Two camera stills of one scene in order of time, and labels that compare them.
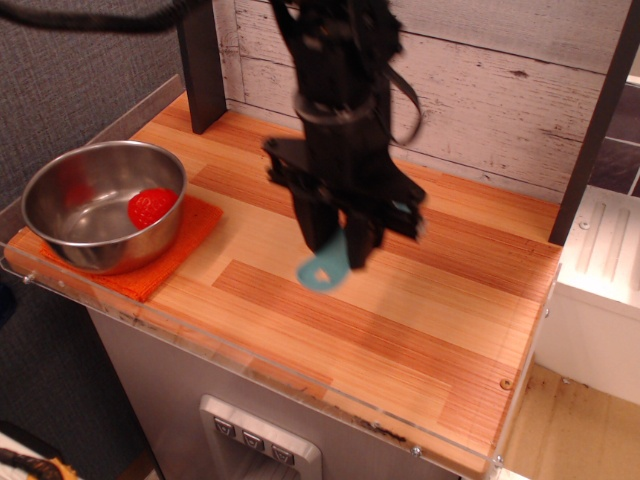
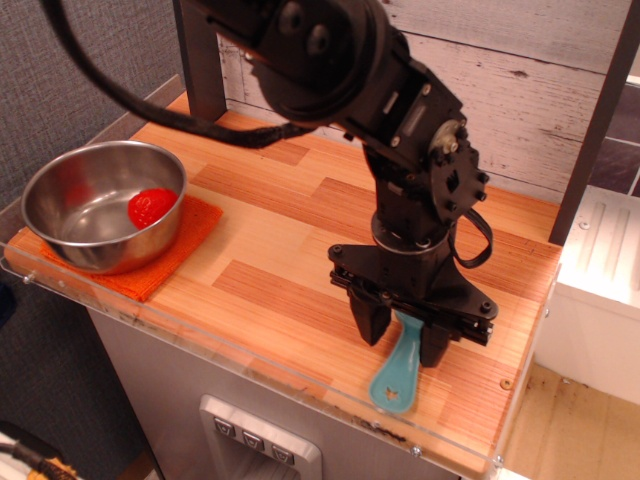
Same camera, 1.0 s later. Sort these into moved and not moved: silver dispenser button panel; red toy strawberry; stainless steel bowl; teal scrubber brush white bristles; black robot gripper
Moved: teal scrubber brush white bristles; black robot gripper
Not moved: red toy strawberry; stainless steel bowl; silver dispenser button panel
